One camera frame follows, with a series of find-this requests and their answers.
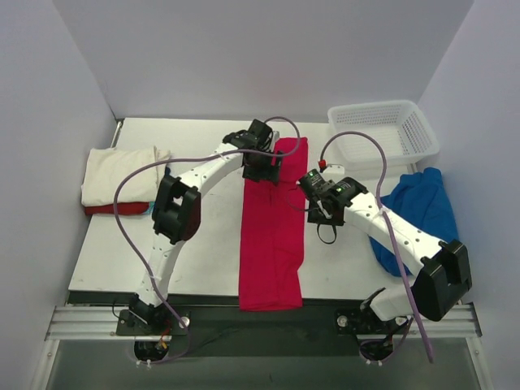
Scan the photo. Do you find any red t shirt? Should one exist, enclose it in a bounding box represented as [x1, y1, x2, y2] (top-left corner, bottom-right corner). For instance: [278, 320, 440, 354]
[238, 137, 309, 312]
[83, 201, 150, 217]

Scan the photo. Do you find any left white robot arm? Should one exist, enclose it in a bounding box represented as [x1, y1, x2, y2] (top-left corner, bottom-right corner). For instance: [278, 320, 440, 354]
[129, 141, 284, 335]

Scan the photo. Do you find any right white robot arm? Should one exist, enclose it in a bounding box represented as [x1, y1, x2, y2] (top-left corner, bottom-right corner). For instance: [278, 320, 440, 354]
[297, 169, 472, 332]

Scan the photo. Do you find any blue t shirt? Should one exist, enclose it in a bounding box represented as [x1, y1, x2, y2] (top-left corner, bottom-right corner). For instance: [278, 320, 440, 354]
[367, 166, 460, 277]

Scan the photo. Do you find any white perforated plastic basket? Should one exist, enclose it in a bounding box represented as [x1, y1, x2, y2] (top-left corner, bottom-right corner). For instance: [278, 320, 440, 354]
[327, 100, 440, 171]

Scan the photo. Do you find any teal folded t shirt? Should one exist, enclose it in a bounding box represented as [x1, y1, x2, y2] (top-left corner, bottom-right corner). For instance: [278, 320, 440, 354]
[145, 201, 155, 215]

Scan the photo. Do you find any red folded t shirt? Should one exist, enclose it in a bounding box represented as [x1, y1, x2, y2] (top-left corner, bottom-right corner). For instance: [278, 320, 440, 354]
[83, 201, 150, 217]

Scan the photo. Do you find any cream folded t shirt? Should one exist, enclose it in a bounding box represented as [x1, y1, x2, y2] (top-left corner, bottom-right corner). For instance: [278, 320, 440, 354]
[81, 146, 171, 206]

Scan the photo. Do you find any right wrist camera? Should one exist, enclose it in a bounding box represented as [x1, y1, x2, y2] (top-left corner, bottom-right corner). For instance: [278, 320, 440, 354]
[318, 159, 345, 181]

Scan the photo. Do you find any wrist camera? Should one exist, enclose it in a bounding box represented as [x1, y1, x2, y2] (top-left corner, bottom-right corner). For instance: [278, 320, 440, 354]
[247, 119, 279, 151]
[318, 159, 345, 181]

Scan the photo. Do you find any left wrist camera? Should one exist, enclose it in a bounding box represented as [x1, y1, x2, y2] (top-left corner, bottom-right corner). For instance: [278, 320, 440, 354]
[247, 119, 279, 151]

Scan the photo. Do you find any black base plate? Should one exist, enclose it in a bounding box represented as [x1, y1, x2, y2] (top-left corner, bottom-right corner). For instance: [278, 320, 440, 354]
[115, 296, 411, 363]

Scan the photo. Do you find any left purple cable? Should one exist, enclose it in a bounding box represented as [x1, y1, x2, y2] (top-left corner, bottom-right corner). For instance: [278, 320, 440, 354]
[113, 115, 302, 363]

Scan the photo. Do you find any aluminium mounting rail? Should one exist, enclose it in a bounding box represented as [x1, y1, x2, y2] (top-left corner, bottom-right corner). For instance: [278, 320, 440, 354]
[45, 305, 483, 340]

